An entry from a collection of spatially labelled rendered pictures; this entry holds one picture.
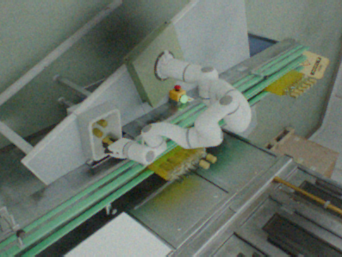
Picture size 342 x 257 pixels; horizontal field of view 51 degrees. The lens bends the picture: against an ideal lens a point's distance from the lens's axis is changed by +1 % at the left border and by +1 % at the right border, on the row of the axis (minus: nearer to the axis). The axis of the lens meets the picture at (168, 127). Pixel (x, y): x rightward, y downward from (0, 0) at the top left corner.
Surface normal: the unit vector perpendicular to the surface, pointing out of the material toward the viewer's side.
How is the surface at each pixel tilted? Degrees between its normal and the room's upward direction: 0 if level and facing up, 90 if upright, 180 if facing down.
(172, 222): 90
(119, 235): 90
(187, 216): 91
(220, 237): 90
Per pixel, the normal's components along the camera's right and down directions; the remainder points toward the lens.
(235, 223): 0.00, -0.82
